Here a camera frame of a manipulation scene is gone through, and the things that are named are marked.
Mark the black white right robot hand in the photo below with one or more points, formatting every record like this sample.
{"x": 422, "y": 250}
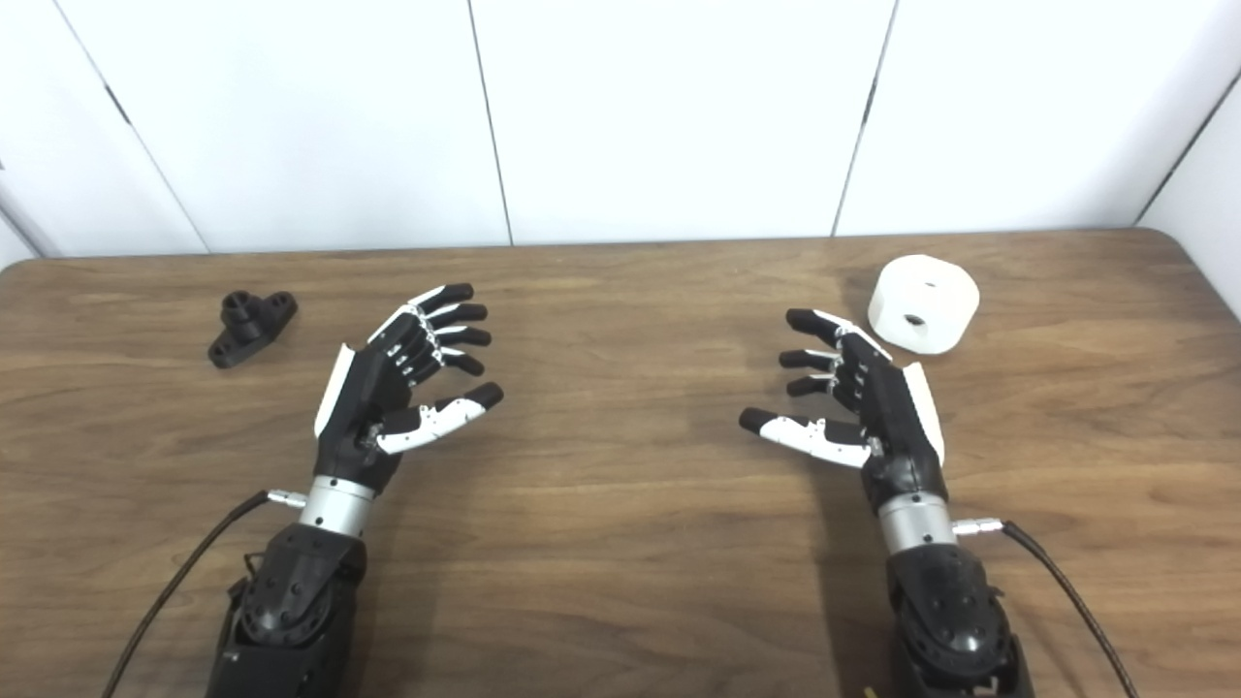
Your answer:
{"x": 897, "y": 417}

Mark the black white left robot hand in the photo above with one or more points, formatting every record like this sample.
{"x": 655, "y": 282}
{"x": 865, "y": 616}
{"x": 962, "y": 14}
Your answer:
{"x": 364, "y": 397}

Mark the round white plastic piece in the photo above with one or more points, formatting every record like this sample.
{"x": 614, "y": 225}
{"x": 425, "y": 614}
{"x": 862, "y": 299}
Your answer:
{"x": 902, "y": 291}

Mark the black plastic flanged holder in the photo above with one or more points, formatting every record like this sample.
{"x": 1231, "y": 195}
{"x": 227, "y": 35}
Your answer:
{"x": 247, "y": 325}

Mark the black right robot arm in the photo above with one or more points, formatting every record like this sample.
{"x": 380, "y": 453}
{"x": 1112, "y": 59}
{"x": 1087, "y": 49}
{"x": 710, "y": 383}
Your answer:
{"x": 945, "y": 601}

